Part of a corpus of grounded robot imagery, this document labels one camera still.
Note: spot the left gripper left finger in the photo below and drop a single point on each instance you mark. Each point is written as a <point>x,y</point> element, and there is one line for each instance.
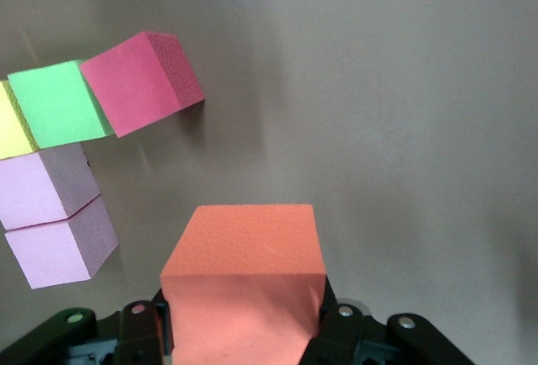
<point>134,335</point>

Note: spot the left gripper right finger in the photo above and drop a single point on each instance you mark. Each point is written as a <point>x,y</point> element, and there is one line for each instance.
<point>340,331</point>

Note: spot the orange foam cube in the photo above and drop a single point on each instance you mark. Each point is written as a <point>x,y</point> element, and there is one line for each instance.
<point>244,297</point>

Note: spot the pink foam cube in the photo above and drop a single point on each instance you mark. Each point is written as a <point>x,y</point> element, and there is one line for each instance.
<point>38,188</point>
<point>54,251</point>

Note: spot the yellow foam cube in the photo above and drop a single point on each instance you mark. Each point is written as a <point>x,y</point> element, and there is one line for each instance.
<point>10,129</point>

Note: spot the green foam cube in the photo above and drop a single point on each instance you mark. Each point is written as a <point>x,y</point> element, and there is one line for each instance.
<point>59,104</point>

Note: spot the red foam cube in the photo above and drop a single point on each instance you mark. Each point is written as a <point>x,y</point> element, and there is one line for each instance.
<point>134,87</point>

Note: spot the brown paper table cover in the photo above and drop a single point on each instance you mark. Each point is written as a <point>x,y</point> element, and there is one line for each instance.
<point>378,87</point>

